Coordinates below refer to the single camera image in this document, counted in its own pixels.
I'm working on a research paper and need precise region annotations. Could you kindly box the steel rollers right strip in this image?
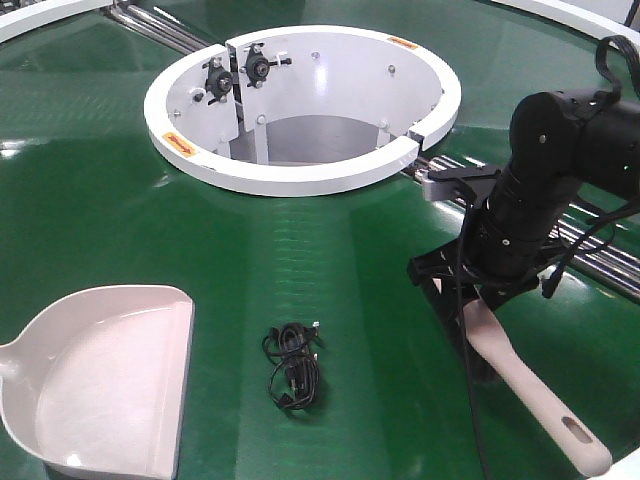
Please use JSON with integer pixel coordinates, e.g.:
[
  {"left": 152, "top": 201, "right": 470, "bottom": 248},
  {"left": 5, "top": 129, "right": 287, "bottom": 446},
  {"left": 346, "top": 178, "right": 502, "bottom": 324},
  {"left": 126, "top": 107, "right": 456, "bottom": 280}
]
[{"left": 402, "top": 155, "right": 639, "bottom": 303}]

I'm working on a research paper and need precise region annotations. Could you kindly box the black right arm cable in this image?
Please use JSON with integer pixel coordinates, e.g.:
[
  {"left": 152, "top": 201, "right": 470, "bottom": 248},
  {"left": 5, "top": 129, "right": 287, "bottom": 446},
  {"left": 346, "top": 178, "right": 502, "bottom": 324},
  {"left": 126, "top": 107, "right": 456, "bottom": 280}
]
[{"left": 449, "top": 34, "right": 640, "bottom": 480}]

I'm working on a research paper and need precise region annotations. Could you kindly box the pink plastic dustpan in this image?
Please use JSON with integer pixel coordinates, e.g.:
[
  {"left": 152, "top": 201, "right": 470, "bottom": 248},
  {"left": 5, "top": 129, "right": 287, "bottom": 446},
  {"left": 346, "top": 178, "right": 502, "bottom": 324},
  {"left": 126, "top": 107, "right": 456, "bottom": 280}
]
[{"left": 1, "top": 285, "right": 195, "bottom": 479}]

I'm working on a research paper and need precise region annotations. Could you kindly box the white central ring guard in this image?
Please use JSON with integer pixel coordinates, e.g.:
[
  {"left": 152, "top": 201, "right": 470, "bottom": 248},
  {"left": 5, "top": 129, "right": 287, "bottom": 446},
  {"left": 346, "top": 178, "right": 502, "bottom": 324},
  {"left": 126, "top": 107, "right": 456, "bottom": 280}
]
[{"left": 144, "top": 25, "right": 462, "bottom": 197}]

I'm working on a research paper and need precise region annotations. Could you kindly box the steel rollers strip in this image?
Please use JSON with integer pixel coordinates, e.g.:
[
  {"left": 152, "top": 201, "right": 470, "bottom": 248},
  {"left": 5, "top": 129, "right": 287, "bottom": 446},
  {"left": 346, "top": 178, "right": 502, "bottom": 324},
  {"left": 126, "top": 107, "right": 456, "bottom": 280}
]
[
  {"left": 402, "top": 155, "right": 639, "bottom": 303},
  {"left": 101, "top": 1, "right": 211, "bottom": 55}
]

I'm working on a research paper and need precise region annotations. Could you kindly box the white rim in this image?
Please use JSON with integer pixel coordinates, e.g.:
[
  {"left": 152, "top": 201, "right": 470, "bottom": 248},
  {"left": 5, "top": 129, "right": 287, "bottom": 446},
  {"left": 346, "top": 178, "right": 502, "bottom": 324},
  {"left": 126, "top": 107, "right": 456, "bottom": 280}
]
[
  {"left": 496, "top": 0, "right": 639, "bottom": 49},
  {"left": 1, "top": 0, "right": 113, "bottom": 42}
]

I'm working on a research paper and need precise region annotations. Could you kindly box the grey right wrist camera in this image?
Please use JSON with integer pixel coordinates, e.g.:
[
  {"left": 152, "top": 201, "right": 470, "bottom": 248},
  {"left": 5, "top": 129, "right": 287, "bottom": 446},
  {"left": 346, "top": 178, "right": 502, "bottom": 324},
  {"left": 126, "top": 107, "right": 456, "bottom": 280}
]
[{"left": 421, "top": 165, "right": 501, "bottom": 204}]

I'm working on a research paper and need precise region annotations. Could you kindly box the black bearing unit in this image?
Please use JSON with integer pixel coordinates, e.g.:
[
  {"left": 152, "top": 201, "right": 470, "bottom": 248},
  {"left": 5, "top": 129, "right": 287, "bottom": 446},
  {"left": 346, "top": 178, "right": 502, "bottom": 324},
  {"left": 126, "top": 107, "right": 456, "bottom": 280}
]
[
  {"left": 240, "top": 43, "right": 292, "bottom": 88},
  {"left": 204, "top": 57, "right": 233, "bottom": 105}
]

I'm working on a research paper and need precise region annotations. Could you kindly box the green conveyor belt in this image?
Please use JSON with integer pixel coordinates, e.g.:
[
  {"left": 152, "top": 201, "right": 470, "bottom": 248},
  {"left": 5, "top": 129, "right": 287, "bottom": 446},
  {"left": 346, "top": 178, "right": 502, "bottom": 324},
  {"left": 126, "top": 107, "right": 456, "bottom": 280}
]
[{"left": 1, "top": 1, "right": 639, "bottom": 479}]

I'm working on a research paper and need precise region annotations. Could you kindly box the white outer rim left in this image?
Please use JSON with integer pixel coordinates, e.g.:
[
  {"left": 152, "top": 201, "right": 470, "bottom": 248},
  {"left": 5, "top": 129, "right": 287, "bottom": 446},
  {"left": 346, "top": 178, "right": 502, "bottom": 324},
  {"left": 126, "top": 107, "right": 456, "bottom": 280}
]
[{"left": 1, "top": 0, "right": 113, "bottom": 42}]

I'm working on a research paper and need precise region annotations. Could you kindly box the right black bearing unit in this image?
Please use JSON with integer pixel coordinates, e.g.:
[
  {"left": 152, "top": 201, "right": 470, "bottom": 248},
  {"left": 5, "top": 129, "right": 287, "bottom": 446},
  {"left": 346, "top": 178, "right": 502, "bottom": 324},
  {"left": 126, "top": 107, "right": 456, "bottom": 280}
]
[{"left": 240, "top": 43, "right": 292, "bottom": 88}]

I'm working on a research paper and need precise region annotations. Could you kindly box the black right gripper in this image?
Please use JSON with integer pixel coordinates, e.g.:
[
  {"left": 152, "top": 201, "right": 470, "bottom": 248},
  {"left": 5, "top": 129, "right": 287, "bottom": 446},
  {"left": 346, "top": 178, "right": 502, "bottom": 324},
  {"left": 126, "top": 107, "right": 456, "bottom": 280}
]
[{"left": 407, "top": 239, "right": 558, "bottom": 350}]

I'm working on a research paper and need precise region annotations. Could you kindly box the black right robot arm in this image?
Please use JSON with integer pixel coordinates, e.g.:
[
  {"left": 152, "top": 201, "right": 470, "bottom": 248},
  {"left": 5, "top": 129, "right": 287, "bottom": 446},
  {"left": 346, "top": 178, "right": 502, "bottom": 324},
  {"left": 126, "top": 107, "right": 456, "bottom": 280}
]
[{"left": 408, "top": 90, "right": 639, "bottom": 347}]

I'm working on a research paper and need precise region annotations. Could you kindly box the left black bearing unit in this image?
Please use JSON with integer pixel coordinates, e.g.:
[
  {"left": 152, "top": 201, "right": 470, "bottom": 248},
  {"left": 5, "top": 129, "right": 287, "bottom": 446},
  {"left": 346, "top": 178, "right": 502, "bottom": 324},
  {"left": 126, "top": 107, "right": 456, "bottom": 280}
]
[{"left": 204, "top": 57, "right": 233, "bottom": 105}]

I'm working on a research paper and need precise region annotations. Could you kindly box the steel rollers rear strip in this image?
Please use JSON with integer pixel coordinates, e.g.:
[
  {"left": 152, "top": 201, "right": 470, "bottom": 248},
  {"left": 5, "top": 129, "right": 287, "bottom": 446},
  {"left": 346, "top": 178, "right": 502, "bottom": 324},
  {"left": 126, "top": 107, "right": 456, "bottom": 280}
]
[{"left": 101, "top": 1, "right": 211, "bottom": 55}]

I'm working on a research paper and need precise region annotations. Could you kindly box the pink hand brush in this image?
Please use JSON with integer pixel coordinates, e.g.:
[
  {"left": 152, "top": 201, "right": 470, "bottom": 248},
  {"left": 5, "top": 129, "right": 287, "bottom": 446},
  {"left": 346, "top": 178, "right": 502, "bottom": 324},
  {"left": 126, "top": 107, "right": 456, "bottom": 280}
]
[{"left": 463, "top": 299, "right": 613, "bottom": 477}]

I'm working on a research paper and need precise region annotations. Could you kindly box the white outer rim right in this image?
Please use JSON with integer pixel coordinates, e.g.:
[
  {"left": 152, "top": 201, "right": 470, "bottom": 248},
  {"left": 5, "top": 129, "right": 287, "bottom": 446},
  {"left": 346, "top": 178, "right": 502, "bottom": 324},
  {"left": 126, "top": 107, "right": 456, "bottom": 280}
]
[{"left": 496, "top": 0, "right": 639, "bottom": 49}]

